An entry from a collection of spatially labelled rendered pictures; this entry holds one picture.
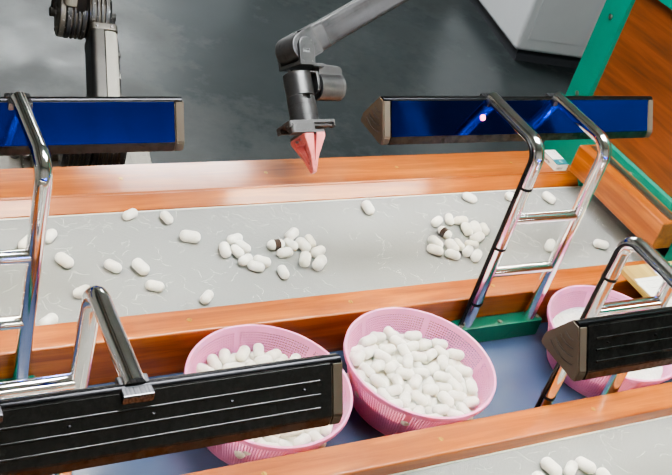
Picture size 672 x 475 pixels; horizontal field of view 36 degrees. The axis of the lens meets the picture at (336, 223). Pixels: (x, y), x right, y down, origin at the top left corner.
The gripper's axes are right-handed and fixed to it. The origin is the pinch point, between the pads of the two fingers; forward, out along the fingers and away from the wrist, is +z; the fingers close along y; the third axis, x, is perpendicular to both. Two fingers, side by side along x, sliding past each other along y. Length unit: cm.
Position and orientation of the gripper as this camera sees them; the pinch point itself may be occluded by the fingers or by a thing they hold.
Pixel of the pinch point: (313, 168)
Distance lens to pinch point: 203.3
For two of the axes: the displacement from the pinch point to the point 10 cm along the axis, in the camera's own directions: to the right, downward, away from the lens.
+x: -4.6, 2.3, 8.6
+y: 8.7, -0.7, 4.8
